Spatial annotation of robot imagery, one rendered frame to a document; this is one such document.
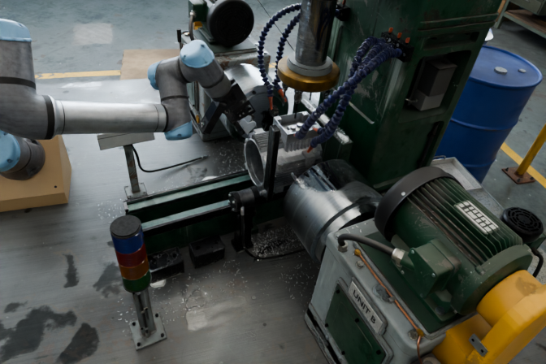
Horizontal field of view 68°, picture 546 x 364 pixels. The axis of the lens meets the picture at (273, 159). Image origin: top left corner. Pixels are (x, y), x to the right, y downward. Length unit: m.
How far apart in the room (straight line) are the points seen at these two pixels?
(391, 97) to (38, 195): 1.16
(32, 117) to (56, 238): 0.60
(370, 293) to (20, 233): 1.09
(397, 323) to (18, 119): 0.83
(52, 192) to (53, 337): 0.49
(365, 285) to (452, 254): 0.19
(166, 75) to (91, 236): 0.60
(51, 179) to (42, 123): 0.59
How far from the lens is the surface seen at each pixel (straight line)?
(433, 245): 0.77
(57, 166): 1.53
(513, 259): 0.76
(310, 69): 1.12
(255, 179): 1.35
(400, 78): 1.17
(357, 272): 0.88
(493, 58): 2.94
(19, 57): 0.97
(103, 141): 1.36
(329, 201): 1.02
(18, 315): 1.32
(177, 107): 1.09
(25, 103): 0.95
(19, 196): 1.55
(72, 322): 1.26
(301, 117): 1.33
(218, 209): 1.27
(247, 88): 1.41
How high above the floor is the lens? 1.85
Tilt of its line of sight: 39 degrees down
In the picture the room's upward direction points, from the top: 6 degrees clockwise
